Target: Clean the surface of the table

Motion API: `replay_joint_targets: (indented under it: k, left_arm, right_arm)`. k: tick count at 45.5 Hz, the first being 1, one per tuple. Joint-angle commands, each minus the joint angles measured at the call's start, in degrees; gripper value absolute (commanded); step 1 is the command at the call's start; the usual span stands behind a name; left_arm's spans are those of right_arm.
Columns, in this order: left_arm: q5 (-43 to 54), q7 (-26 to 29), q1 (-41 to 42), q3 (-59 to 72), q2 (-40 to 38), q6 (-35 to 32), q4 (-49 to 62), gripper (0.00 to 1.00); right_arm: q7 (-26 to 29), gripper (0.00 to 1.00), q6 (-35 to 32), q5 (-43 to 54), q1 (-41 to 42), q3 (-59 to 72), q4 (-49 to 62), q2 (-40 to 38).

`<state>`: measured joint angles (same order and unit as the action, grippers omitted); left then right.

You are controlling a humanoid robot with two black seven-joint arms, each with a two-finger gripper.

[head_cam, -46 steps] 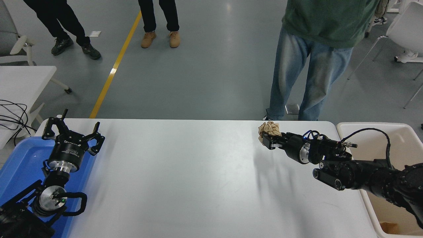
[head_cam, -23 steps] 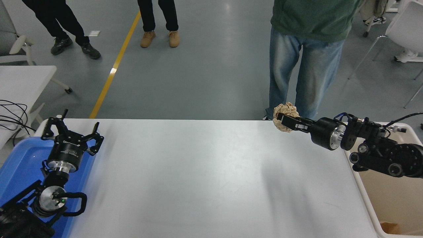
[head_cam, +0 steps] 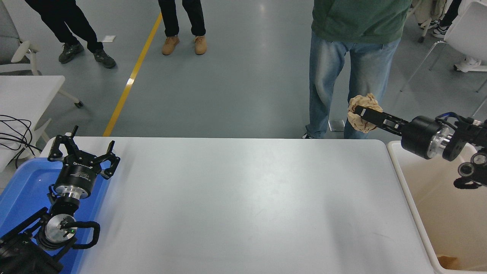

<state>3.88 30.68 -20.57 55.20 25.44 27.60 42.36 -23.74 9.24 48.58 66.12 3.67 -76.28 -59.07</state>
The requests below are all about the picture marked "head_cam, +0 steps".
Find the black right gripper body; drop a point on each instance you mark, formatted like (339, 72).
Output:
(416, 137)

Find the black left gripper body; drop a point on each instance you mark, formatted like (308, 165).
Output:
(76, 177)

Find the tan paper ball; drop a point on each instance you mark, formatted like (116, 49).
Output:
(357, 121)

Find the clear floor plate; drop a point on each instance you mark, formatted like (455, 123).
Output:
(336, 125)

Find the blue plastic tray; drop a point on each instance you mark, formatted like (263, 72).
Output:
(23, 182)

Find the white side table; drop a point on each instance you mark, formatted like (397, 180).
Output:
(23, 95)

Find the large pale plastic bin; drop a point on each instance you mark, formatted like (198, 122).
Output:
(437, 205)

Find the grey office chair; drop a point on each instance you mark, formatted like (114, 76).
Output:
(23, 51)

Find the white chair with casters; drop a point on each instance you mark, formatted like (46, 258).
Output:
(428, 11)

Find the white paper scrap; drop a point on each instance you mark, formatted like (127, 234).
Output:
(110, 38)

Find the white plastic chair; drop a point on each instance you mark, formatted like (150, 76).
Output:
(470, 34)

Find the brown scrap in bin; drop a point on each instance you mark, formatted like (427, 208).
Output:
(449, 262)

